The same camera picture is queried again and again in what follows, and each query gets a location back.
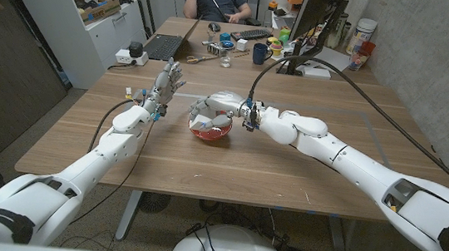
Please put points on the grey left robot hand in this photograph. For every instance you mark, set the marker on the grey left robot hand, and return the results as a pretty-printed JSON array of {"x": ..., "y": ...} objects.
[{"x": 166, "y": 86}]

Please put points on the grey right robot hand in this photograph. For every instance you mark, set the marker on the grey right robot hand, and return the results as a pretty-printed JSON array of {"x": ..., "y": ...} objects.
[{"x": 222, "y": 102}]

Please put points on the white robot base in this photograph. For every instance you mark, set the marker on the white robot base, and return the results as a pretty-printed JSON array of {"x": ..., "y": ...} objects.
[{"x": 228, "y": 247}]

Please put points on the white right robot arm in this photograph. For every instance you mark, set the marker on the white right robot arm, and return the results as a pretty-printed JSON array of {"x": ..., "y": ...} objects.
[{"x": 362, "y": 169}]

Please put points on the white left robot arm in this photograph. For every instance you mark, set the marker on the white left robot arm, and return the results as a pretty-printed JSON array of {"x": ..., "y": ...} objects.
[{"x": 86, "y": 167}]

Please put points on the red bowl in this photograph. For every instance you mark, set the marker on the red bowl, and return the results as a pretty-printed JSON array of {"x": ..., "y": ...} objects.
[{"x": 211, "y": 136}]

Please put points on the dark laptop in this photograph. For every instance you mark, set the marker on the dark laptop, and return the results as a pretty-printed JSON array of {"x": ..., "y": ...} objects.
[{"x": 165, "y": 46}]

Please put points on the clear drinking glass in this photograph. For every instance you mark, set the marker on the clear drinking glass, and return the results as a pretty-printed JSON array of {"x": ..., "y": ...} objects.
[{"x": 226, "y": 59}]

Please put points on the black power adapter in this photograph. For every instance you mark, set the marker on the black power adapter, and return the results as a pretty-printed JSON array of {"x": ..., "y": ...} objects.
[{"x": 135, "y": 49}]

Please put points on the white power strip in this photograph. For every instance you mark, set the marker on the white power strip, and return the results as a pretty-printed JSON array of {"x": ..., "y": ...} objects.
[{"x": 125, "y": 57}]

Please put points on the grey metal clips rack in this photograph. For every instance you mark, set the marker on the grey metal clips rack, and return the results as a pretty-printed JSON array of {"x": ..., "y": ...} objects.
[{"x": 216, "y": 49}]

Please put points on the wooden office desk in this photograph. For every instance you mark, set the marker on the wooden office desk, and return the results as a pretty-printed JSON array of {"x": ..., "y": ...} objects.
[{"x": 184, "y": 31}]

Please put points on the small white block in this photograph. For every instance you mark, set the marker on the small white block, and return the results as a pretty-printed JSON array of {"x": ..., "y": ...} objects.
[{"x": 241, "y": 45}]

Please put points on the dark blue mug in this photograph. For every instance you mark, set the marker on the dark blue mug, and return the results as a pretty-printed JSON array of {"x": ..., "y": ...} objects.
[{"x": 260, "y": 54}]

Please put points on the teal block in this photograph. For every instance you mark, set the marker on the teal block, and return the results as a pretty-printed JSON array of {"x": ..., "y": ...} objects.
[{"x": 225, "y": 37}]

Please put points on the black keyboard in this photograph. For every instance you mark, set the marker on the black keyboard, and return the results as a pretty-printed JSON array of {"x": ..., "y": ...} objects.
[{"x": 251, "y": 34}]

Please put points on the stacked colourful cups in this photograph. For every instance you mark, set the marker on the stacked colourful cups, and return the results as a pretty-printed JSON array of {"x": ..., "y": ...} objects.
[{"x": 276, "y": 48}]

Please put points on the black computer mouse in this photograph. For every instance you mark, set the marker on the black computer mouse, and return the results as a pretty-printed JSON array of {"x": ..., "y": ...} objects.
[{"x": 215, "y": 26}]

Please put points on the flat white box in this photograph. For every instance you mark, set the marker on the flat white box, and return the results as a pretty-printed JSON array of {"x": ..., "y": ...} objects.
[{"x": 316, "y": 73}]

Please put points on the open cardboard box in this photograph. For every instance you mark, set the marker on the open cardboard box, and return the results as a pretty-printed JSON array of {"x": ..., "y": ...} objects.
[{"x": 100, "y": 12}]

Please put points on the small orange jar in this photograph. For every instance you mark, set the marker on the small orange jar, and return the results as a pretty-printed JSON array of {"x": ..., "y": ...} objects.
[{"x": 273, "y": 5}]

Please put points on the black round floor device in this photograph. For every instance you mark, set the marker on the black round floor device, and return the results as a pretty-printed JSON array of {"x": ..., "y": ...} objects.
[{"x": 154, "y": 203}]

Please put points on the white paper sheets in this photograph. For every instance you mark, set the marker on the white paper sheets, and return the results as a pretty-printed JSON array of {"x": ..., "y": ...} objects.
[{"x": 334, "y": 55}]

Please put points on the white shelf cabinet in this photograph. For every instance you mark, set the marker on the white shelf cabinet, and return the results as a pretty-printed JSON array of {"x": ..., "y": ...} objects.
[{"x": 55, "y": 28}]

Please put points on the black monitor with stand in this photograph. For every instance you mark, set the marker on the black monitor with stand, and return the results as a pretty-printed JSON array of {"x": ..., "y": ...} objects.
[{"x": 318, "y": 8}]

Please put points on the grey table leg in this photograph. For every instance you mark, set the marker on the grey table leg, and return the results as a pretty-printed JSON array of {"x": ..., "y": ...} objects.
[
  {"x": 128, "y": 215},
  {"x": 338, "y": 246}
]

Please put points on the small clear jar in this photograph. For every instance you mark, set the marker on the small clear jar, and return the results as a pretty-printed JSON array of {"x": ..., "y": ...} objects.
[{"x": 356, "y": 62}]

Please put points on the large white canister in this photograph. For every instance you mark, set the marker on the large white canister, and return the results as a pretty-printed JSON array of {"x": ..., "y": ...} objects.
[{"x": 361, "y": 33}]

